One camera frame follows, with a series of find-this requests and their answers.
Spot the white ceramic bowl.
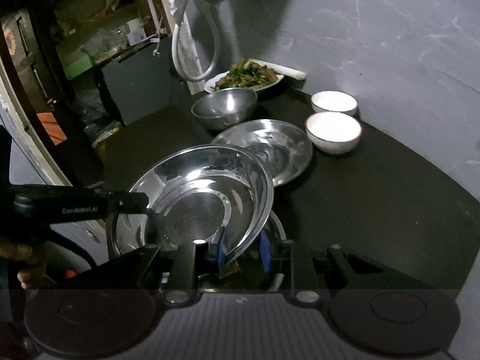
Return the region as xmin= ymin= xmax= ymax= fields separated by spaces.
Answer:
xmin=305 ymin=111 xmax=363 ymax=155
xmin=310 ymin=91 xmax=358 ymax=116

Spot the white looped hose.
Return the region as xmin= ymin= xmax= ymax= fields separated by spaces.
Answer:
xmin=169 ymin=0 xmax=221 ymax=83

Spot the left hand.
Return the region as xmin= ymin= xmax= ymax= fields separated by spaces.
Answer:
xmin=17 ymin=271 xmax=37 ymax=289

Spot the white plate with stir-fry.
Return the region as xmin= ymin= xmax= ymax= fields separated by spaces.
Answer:
xmin=204 ymin=59 xmax=284 ymax=94

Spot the large steel plate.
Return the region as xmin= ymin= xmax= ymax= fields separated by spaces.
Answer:
xmin=107 ymin=144 xmax=274 ymax=263

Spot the white leek stalk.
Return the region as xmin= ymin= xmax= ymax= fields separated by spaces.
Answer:
xmin=250 ymin=58 xmax=307 ymax=81

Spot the steel mixing bowl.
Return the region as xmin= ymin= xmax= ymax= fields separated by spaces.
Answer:
xmin=190 ymin=88 xmax=258 ymax=131

